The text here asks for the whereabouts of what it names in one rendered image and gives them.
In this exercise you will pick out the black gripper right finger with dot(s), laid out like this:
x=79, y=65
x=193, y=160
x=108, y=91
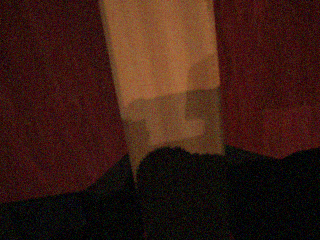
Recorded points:
x=270, y=198

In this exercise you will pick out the light brown wooden board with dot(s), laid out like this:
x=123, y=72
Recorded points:
x=163, y=58

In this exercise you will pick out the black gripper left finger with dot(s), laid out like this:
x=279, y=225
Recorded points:
x=107, y=210

